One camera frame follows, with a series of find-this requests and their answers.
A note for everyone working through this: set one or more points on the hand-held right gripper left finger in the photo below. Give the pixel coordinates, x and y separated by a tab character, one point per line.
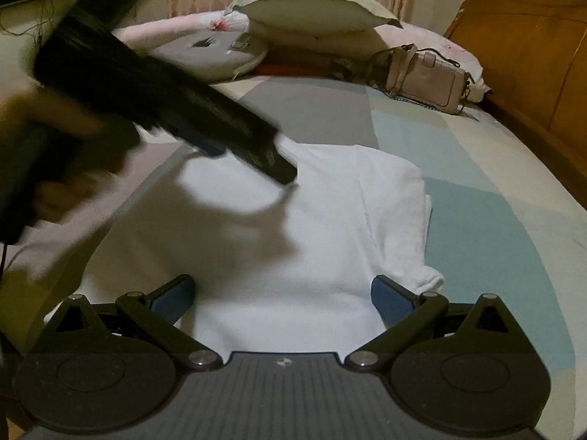
176	300

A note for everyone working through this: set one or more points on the beige handbag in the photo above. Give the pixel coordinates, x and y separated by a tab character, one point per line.
431	82

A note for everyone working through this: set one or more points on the cream pillow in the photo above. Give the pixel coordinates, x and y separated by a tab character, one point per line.
312	9

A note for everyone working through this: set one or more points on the person's left hand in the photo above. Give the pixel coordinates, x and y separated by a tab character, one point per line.
55	110

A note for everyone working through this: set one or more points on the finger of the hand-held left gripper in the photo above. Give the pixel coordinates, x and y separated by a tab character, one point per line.
208	147
270	160

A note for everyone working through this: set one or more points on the white printed sweatshirt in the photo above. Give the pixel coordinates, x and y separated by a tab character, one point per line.
321	238

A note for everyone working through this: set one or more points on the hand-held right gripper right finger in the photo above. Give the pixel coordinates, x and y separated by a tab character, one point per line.
390	301

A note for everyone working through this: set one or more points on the grey donut cushion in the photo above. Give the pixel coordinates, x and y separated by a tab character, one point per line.
192	57

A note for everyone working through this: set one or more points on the wooden headboard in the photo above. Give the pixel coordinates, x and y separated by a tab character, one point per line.
527	55

